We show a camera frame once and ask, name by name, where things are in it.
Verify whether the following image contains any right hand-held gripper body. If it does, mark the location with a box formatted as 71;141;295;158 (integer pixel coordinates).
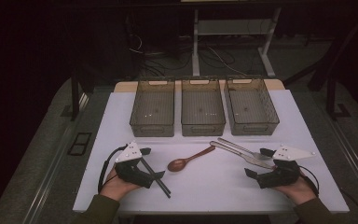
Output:
255;144;317;189

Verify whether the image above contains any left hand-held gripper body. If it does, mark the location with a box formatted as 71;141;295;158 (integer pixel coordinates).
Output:
115;141;155;189

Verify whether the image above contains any black chopstick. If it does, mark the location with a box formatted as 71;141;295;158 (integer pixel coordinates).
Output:
140;160;171;199
141;158;172;195

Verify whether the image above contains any brown wooden spoon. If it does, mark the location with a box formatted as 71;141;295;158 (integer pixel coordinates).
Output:
167;145;216;173

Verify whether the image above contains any metal knife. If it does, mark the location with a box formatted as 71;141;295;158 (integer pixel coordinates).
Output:
209;140;276;171

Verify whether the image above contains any metal fork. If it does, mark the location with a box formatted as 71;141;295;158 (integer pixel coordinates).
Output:
216;137;273;161

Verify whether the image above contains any smoky clear plastic basket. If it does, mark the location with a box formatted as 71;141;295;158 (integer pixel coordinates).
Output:
223;77;281;136
129;77;176;138
180;77;227;137

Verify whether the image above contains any person's right hand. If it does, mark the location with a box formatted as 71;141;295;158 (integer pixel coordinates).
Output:
271;176;318;205

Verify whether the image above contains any person's left hand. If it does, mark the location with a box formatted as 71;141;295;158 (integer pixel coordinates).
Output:
100;167;142;202

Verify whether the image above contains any white board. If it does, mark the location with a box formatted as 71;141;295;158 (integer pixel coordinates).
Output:
73;89;351;215

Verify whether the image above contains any black metal stand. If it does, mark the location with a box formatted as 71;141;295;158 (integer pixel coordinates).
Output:
325;71;352;121

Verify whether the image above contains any white metal stand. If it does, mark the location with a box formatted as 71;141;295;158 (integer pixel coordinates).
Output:
191;7;282;78

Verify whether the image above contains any right hand-held gripper cable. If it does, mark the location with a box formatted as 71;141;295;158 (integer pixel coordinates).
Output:
297;164;322;198

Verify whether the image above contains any metal rail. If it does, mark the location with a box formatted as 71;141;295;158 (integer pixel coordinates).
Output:
21;92;90;224
323;102;358;202

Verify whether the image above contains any black metal post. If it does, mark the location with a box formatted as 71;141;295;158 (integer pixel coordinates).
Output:
70;69;81;121

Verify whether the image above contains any tangle of floor cables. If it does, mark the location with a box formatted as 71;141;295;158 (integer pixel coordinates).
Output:
127;31;253;77

